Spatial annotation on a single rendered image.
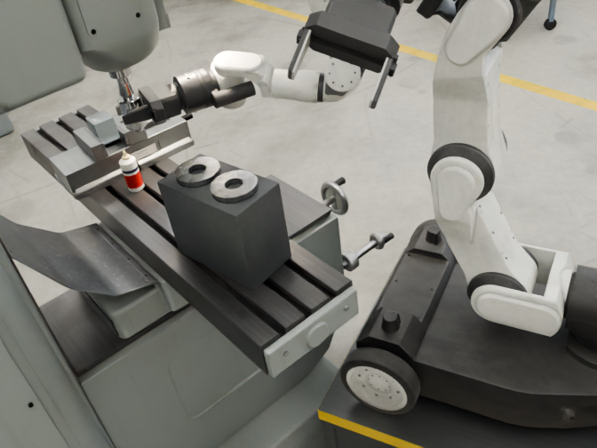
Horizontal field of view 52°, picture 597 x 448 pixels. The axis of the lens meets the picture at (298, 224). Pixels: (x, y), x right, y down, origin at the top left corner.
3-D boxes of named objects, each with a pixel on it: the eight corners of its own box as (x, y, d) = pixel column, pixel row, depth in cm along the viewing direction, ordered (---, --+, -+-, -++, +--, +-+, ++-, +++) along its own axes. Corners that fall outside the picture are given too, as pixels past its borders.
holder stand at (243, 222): (218, 222, 139) (198, 147, 127) (292, 256, 127) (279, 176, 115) (179, 252, 133) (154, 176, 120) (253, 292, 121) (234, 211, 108)
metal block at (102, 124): (110, 130, 162) (103, 109, 159) (120, 138, 158) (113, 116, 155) (92, 138, 160) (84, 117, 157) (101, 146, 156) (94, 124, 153)
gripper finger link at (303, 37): (292, 83, 77) (310, 44, 79) (294, 69, 74) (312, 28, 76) (281, 79, 78) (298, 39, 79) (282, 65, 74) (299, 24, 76)
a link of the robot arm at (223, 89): (187, 62, 138) (233, 48, 141) (193, 100, 146) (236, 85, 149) (206, 92, 131) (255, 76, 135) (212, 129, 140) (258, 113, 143)
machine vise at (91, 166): (170, 126, 178) (160, 92, 171) (195, 144, 168) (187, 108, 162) (55, 178, 164) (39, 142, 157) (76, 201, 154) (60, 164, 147)
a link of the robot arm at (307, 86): (275, 100, 145) (357, 108, 144) (268, 98, 135) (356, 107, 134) (279, 53, 144) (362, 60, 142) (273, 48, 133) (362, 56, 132)
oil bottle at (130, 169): (139, 181, 157) (127, 144, 150) (147, 187, 155) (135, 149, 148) (125, 188, 155) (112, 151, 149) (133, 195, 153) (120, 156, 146)
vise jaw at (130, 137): (128, 122, 168) (123, 109, 166) (148, 138, 160) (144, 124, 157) (107, 131, 166) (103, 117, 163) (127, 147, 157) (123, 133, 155)
